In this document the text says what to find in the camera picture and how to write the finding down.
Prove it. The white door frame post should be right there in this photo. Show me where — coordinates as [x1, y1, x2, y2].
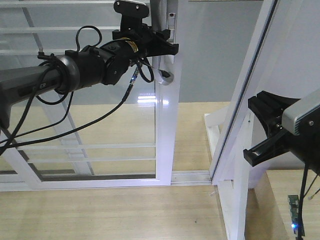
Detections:
[209, 0, 301, 186]

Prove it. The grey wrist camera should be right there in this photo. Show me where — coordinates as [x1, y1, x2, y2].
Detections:
[281, 89, 320, 136]
[113, 0, 150, 19]

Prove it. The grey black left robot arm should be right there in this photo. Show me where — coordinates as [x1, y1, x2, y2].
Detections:
[0, 16, 179, 129]

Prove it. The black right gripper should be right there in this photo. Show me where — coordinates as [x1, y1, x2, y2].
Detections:
[243, 90, 320, 174]

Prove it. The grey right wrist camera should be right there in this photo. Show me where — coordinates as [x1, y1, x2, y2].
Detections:
[281, 89, 320, 136]

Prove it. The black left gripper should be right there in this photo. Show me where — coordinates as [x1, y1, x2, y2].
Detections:
[111, 13, 179, 59]

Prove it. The light wooden box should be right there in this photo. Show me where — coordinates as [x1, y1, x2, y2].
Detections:
[259, 169, 320, 240]

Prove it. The silver door lock plate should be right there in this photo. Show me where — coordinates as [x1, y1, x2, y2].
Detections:
[166, 12, 176, 44]

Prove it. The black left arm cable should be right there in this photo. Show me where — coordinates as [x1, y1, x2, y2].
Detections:
[0, 25, 173, 156]

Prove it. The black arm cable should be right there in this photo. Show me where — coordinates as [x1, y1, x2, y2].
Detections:
[297, 159, 320, 240]
[0, 25, 173, 156]

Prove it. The light wooden base board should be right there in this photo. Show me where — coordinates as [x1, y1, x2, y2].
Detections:
[0, 101, 233, 240]

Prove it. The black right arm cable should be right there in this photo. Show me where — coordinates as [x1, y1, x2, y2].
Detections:
[297, 159, 320, 240]

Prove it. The green circuit board right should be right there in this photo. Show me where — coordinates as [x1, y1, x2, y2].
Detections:
[287, 195, 299, 236]

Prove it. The white framed sliding glass door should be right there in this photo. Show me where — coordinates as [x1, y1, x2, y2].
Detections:
[0, 0, 182, 192]

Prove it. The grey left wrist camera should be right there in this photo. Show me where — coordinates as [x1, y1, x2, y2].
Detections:
[113, 0, 150, 19]

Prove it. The silver door handle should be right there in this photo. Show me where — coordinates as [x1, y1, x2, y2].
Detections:
[150, 0, 174, 86]

